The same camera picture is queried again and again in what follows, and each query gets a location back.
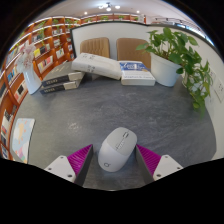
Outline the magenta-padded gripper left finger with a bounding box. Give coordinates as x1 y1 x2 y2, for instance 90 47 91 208
43 143 95 187

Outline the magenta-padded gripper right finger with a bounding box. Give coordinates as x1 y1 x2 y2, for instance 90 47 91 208
134 143 184 185

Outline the grey white computer mouse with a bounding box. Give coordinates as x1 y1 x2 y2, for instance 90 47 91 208
97 126 138 173

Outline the dark hardcover book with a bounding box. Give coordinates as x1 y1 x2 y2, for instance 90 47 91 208
39 79 81 95
40 70 85 88

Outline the white jug vase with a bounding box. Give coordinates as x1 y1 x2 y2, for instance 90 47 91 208
22 64 43 95

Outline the white plant pot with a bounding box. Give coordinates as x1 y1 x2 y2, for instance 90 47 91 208
149 52 183 88

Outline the blue white book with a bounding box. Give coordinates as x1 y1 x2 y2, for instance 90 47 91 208
119 60 157 87

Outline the thick white book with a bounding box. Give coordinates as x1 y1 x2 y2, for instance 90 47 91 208
71 52 123 81

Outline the green leafy plant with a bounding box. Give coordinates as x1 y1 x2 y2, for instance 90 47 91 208
135 27 214 114

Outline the orange wooden shelf unit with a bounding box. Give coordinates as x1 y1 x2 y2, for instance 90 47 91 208
0 13 148 161

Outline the multi-bulb ceiling lamp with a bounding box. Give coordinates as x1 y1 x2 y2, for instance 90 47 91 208
98 2 122 12

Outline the white wall outlet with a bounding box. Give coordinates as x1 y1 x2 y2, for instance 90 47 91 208
213 74 224 103

